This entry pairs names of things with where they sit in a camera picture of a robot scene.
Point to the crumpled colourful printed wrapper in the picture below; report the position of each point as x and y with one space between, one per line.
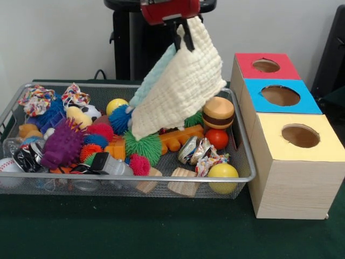
36 99
76 97

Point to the dark green table cloth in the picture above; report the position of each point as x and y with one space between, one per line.
134 229

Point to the plain green spiky ball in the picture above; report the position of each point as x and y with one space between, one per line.
145 151

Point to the white baseball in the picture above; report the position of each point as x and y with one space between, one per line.
9 166

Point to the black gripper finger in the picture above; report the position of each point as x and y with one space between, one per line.
177 40
188 37

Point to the black chair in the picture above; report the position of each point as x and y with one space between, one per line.
334 54

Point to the crushed black can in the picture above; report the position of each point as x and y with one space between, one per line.
24 160

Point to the wooden box with three holes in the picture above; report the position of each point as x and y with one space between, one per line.
296 189

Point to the light blue waffle cloth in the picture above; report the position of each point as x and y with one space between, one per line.
151 83

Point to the large yellow ball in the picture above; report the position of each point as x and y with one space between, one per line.
223 178

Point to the cream waffle cloth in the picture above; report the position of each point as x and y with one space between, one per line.
183 91

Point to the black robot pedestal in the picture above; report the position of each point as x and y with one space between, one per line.
126 54

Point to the toy burger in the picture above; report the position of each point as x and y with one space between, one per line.
218 113

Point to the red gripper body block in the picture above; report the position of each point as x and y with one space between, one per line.
169 9

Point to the red tomato ball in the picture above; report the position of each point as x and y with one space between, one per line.
217 139

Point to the neighbouring green covered table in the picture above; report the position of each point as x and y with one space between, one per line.
337 108

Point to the purple spiky rubber toy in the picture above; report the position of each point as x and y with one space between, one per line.
63 145

